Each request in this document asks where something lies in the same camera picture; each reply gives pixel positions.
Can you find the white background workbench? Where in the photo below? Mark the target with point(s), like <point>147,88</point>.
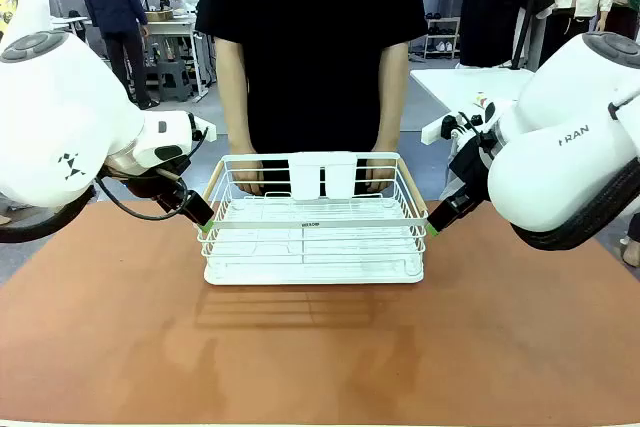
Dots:
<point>175,29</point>

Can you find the person torso black shirt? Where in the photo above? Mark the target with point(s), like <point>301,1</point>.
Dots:
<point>310,22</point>

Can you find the grey step stool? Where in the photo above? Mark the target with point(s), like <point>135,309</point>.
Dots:
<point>175,79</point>

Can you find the man in navy jacket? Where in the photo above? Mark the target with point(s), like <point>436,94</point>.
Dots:
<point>112,2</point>

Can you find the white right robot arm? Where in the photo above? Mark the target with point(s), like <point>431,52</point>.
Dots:
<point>565,147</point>

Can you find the person right forearm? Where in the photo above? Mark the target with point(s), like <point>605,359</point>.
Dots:
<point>234,92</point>

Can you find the bystander in black clothes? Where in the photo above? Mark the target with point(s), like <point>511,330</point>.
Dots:
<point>500,2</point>

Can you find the person right hand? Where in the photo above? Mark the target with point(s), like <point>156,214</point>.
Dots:
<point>246,172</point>

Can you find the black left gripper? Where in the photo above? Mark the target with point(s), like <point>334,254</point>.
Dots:
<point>150,187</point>

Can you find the white utensil holder cup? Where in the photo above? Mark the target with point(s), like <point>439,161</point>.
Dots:
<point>320,172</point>

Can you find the person left hand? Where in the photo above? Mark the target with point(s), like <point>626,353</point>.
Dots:
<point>382,169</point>

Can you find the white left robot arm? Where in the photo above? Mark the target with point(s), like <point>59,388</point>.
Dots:
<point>60,107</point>

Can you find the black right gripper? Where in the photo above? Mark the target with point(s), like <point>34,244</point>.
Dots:
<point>472,172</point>

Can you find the black tripod pole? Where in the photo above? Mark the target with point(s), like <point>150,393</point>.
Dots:
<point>525,22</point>

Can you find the cardboard box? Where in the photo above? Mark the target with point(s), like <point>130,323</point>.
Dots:
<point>159,15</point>

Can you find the person left forearm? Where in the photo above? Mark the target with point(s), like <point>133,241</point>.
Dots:
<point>392,92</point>

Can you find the white shoe rack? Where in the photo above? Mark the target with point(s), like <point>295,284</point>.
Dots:
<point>442,37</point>

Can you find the white side table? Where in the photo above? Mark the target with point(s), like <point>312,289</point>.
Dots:
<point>465,84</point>

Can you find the white background desk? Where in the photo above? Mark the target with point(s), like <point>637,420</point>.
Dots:
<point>67,22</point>

